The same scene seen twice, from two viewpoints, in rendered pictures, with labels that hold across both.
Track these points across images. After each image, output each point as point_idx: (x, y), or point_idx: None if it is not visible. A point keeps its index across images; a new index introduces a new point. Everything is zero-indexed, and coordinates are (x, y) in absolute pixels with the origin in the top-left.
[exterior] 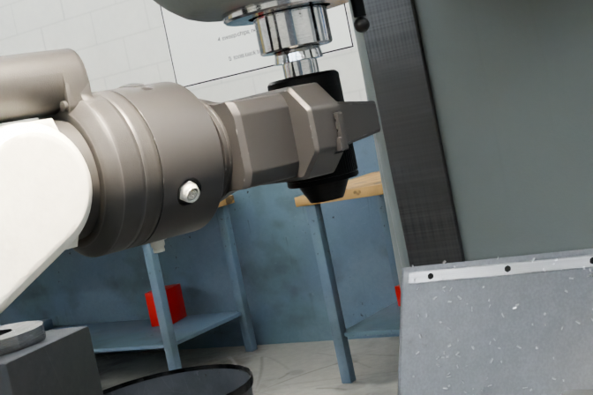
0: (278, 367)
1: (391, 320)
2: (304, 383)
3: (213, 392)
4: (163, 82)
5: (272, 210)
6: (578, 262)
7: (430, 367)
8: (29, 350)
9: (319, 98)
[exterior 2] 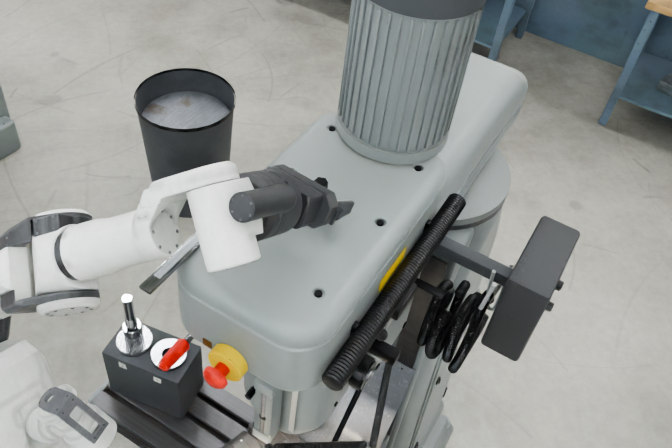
0: None
1: None
2: None
3: (212, 86)
4: (256, 443)
5: None
6: None
7: None
8: (184, 371)
9: (296, 442)
